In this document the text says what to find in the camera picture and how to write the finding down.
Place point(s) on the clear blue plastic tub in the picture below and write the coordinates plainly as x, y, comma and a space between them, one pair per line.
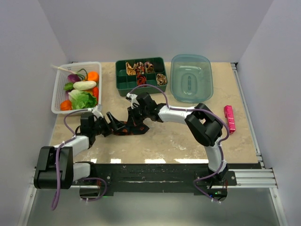
191, 78

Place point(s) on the green toy lettuce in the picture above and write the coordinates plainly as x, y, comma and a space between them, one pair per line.
81, 100

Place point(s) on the beige rolled tie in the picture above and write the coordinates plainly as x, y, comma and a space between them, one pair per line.
130, 70

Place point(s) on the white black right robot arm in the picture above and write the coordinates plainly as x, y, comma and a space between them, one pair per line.
205, 127

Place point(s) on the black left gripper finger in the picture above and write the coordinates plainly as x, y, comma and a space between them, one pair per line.
105, 131
115, 124

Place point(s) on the white toy radish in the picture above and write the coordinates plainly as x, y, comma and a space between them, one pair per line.
84, 85

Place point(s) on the orange toy fruit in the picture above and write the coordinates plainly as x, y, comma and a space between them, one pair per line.
66, 105
93, 76

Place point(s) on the black orange floral tie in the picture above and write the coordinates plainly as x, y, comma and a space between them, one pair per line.
128, 131

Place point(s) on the orange navy striped rolled tie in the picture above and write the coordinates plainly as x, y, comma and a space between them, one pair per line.
141, 79

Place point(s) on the multicolour patterned rolled tie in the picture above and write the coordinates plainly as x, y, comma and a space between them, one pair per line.
139, 68

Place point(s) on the orange toy fruit upper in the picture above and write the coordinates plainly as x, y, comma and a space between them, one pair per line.
93, 76

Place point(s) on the green divided organizer box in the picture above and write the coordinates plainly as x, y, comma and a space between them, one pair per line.
125, 83

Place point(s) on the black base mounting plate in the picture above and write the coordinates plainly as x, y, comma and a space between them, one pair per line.
154, 178

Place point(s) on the pink rectangular box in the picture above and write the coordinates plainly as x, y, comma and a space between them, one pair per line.
229, 115

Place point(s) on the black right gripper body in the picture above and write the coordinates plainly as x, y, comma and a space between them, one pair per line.
143, 112

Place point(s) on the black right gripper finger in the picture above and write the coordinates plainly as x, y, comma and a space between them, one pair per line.
139, 118
131, 117

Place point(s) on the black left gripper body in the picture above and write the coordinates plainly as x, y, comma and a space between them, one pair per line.
99, 122

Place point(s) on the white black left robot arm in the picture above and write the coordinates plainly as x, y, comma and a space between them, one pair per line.
55, 167

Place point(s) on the white plastic basket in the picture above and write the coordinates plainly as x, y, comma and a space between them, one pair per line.
63, 86

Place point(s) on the orange toy fruit lower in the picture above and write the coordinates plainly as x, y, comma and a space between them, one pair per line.
66, 105

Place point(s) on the purple toy turnip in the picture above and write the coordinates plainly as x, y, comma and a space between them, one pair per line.
73, 78

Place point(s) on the cream brown floral rolled tie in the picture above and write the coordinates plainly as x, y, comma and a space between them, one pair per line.
161, 79

